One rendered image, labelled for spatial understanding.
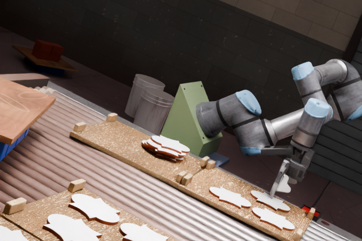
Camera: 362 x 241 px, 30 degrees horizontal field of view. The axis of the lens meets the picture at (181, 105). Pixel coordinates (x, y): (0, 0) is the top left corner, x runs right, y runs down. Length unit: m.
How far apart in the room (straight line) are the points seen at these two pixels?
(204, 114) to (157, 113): 3.18
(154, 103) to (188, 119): 3.16
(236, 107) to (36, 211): 1.24
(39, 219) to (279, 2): 5.60
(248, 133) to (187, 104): 0.27
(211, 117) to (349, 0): 4.32
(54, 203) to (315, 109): 0.94
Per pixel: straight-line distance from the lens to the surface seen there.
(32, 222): 1.60
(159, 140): 2.38
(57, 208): 1.70
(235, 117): 2.69
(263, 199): 2.34
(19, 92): 2.14
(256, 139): 2.68
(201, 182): 2.27
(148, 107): 5.88
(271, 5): 7.01
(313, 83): 2.34
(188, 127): 2.70
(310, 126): 2.24
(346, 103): 2.68
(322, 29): 6.91
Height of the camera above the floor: 1.63
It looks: 12 degrees down
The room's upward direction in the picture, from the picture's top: 21 degrees clockwise
